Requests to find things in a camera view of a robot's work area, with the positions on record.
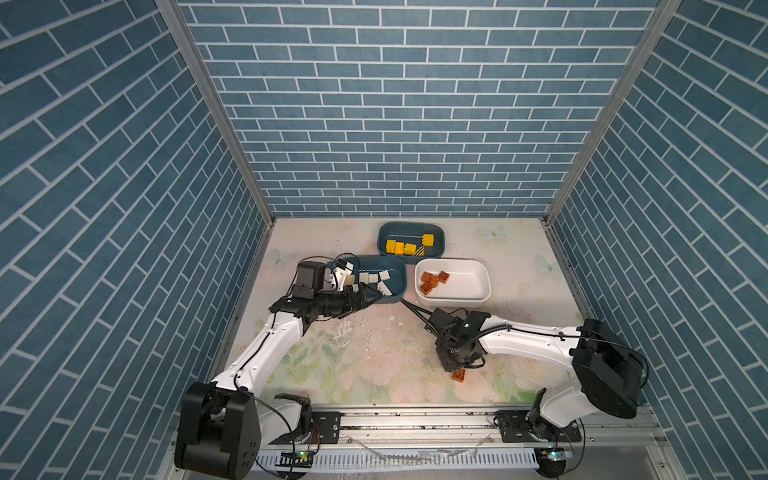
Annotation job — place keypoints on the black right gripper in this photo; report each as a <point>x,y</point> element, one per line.
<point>445,364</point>

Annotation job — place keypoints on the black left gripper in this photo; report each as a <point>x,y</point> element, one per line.
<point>349,306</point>

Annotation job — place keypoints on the long white lego brick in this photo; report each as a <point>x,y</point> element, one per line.
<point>344,278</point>

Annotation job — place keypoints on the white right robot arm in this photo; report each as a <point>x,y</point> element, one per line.
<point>604,374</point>

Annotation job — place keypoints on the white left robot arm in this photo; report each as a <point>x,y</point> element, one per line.
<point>225,422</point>

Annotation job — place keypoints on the near teal plastic bin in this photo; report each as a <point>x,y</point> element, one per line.
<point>374,264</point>

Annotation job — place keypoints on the teal plastic bin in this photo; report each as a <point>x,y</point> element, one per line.
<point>412,232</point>
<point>374,264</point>

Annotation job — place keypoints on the white plastic bin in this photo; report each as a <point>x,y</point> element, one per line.
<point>468,283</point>

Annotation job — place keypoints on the far teal plastic bin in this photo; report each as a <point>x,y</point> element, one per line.
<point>412,232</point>

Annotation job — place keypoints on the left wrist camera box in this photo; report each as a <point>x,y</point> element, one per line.
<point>312,278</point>

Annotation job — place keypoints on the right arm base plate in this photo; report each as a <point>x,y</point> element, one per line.
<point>517,426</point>

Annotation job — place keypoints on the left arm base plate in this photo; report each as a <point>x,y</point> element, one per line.
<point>312,427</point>

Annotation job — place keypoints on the aluminium front rail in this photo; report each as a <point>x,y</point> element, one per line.
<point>466,441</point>

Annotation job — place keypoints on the aluminium corner post left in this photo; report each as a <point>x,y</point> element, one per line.
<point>175,21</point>

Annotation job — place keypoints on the aluminium corner post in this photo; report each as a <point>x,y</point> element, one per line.
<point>657,24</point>
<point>175,21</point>

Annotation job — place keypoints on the aluminium corner post right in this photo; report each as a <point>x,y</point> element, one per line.
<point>657,24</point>

